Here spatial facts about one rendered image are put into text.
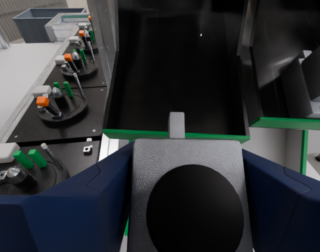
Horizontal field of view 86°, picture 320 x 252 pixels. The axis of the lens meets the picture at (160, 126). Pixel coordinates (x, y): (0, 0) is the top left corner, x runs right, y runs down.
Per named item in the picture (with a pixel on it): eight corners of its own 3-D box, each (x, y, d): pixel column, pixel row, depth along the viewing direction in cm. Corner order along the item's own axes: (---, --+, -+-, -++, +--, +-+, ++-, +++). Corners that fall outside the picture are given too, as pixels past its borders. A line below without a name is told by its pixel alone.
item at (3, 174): (8, 182, 34) (3, 179, 33) (0, 183, 34) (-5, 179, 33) (12, 173, 36) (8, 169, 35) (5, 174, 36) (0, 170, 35)
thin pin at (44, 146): (63, 170, 36) (44, 146, 30) (59, 170, 36) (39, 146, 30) (64, 167, 37) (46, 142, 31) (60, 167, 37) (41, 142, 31)
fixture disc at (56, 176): (59, 221, 31) (55, 218, 30) (-24, 232, 30) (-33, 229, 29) (76, 157, 41) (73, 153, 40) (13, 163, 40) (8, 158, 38)
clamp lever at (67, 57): (78, 72, 64) (69, 57, 57) (72, 73, 64) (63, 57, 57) (79, 65, 65) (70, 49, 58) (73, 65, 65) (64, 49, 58)
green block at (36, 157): (45, 167, 37) (33, 153, 33) (39, 167, 37) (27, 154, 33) (47, 162, 38) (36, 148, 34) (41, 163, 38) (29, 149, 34)
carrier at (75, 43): (113, 61, 81) (108, 32, 72) (60, 63, 79) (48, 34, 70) (116, 42, 98) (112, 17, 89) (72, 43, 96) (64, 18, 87)
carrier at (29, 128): (102, 140, 47) (89, 105, 39) (9, 148, 45) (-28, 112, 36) (109, 91, 64) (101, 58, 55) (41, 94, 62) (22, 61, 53)
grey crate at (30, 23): (85, 42, 185) (79, 17, 168) (24, 43, 179) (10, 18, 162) (91, 29, 214) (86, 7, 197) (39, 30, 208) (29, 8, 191)
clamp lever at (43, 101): (59, 116, 47) (44, 102, 40) (52, 117, 47) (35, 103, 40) (61, 105, 48) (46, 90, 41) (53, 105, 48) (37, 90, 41)
